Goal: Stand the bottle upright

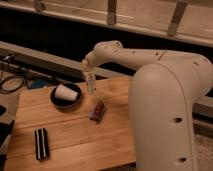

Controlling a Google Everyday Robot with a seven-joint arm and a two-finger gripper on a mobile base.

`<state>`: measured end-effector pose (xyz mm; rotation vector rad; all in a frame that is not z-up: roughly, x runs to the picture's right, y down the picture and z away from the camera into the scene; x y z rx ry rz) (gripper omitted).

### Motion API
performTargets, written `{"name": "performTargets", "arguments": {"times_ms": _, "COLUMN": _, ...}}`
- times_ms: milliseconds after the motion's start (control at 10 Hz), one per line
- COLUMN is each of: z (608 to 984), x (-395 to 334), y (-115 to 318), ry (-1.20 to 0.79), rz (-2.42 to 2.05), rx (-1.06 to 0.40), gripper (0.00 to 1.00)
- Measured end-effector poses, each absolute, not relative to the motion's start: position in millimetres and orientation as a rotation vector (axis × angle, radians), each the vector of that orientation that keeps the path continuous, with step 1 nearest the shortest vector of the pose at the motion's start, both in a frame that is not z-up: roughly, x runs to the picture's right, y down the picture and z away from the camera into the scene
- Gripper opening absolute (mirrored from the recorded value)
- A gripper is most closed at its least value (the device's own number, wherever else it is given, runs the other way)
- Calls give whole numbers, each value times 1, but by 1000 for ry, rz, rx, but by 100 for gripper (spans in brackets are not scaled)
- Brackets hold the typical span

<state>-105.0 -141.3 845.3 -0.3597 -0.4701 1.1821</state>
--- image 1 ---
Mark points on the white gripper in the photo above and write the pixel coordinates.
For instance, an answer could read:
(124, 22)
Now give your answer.
(89, 79)

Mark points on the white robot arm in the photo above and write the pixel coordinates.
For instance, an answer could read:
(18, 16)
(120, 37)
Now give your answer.
(162, 93)

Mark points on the small dark red bottle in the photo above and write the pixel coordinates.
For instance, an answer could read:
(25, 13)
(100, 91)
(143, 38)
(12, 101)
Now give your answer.
(98, 111)

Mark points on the white paper cup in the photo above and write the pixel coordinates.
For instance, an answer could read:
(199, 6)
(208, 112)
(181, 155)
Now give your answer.
(65, 93)

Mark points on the black round plate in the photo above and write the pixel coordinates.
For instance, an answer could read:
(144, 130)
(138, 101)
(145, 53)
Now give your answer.
(65, 103)

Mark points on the blue device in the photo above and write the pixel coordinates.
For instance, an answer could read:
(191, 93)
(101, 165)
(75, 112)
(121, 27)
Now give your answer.
(37, 84)

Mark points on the wooden cutting board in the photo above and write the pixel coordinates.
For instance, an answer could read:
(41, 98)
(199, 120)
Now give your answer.
(76, 143)

